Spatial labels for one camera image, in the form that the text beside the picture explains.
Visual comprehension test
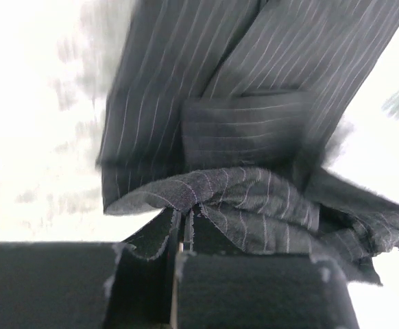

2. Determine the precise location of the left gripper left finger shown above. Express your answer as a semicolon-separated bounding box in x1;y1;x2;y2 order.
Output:
0;207;182;329

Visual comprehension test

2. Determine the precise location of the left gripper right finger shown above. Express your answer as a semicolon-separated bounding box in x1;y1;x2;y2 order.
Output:
171;205;361;329

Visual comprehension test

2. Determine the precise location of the black pinstripe long sleeve shirt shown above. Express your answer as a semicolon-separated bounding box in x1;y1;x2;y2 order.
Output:
98;1;399;284

